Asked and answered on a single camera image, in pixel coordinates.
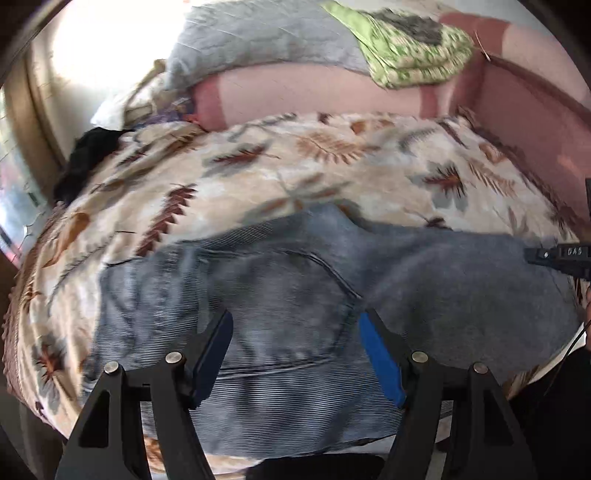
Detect leaf print blanket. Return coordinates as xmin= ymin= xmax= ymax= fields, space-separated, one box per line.
xmin=2 ymin=111 xmax=587 ymax=476

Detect green patterned quilt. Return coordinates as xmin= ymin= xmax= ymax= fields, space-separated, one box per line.
xmin=321 ymin=0 xmax=476 ymax=90

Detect grey crumpled cloth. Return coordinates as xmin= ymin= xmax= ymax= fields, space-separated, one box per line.
xmin=369 ymin=8 xmax=446 ymax=47

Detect grey quilted pillow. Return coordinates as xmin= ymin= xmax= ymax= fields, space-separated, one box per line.
xmin=164 ymin=0 xmax=370 ymax=90

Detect black cloth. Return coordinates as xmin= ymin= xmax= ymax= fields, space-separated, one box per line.
xmin=53 ymin=127 xmax=134 ymax=204

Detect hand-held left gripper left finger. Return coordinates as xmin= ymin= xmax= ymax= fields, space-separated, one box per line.
xmin=55 ymin=310 xmax=234 ymax=480

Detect black cable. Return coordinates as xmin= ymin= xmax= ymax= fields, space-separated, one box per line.
xmin=545 ymin=320 xmax=591 ymax=400

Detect purple patterned cloth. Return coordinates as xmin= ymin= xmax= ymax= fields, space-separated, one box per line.
xmin=152 ymin=98 xmax=200 ymax=125

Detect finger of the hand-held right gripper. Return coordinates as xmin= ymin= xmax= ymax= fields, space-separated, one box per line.
xmin=525 ymin=244 xmax=591 ymax=280

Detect blue denim pants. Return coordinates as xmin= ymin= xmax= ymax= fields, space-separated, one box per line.
xmin=83 ymin=203 xmax=583 ymax=457

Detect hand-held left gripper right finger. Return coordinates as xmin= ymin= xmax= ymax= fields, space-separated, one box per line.
xmin=359 ymin=308 xmax=539 ymax=480

